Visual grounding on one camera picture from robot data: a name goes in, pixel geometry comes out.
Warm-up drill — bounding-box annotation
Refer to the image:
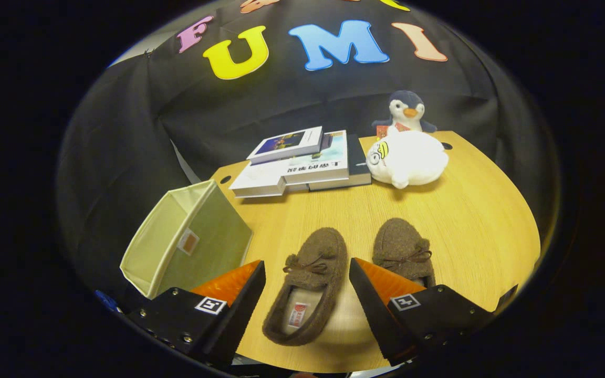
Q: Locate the white round plush toy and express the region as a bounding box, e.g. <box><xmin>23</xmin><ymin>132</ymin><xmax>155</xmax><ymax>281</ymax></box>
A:
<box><xmin>366</xmin><ymin>130</ymin><xmax>449</xmax><ymax>190</ymax></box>

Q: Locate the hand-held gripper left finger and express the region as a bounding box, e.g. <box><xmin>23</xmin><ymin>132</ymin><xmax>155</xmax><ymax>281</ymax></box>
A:
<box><xmin>127</xmin><ymin>260</ymin><xmax>266</xmax><ymax>368</ymax></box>

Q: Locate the small blue cover book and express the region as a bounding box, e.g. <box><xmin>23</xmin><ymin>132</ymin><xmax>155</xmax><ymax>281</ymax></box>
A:
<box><xmin>247</xmin><ymin>127</ymin><xmax>324</xmax><ymax>164</ymax></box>

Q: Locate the penguin plush toy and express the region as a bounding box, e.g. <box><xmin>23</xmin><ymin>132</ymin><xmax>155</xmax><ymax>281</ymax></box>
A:
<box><xmin>371</xmin><ymin>90</ymin><xmax>438</xmax><ymax>138</ymax></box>

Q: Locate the dark cover book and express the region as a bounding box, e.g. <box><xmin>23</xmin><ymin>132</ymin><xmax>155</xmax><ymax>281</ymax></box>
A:
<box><xmin>308</xmin><ymin>134</ymin><xmax>372</xmax><ymax>191</ymax></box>

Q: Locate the green fabric storage box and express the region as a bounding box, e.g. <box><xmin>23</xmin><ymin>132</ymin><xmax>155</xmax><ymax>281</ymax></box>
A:
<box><xmin>120</xmin><ymin>180</ymin><xmax>254</xmax><ymax>300</ymax></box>

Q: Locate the brown fuzzy shoe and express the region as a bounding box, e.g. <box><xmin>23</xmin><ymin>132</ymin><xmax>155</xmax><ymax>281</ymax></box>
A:
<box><xmin>262</xmin><ymin>227</ymin><xmax>349</xmax><ymax>346</ymax></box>
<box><xmin>372</xmin><ymin>218</ymin><xmax>437</xmax><ymax>288</ymax></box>

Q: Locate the plain white book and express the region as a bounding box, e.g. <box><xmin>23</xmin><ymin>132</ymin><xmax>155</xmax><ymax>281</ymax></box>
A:
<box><xmin>229</xmin><ymin>157</ymin><xmax>308</xmax><ymax>198</ymax></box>

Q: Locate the small blue object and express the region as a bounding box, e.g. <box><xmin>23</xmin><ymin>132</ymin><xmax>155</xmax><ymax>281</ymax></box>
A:
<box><xmin>95</xmin><ymin>290</ymin><xmax>120</xmax><ymax>314</ymax></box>

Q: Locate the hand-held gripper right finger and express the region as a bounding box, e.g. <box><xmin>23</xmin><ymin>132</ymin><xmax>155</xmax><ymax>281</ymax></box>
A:
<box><xmin>348</xmin><ymin>257</ymin><xmax>495</xmax><ymax>368</ymax></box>

